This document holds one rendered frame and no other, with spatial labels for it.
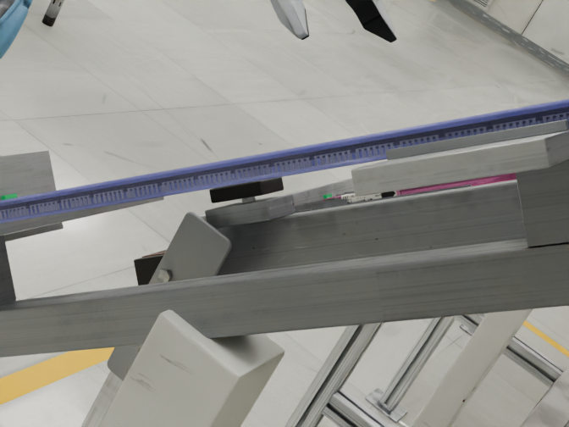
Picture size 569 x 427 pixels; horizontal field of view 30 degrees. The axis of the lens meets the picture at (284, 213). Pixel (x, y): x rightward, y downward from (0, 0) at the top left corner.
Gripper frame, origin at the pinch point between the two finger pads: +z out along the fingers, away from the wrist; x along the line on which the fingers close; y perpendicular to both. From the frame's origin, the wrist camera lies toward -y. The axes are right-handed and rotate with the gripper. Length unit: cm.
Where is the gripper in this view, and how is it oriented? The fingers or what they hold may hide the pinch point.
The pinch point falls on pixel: (345, 47)
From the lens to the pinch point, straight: 68.1
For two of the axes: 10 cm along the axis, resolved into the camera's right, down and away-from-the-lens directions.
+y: 8.1, -3.8, -4.5
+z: 4.0, 9.2, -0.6
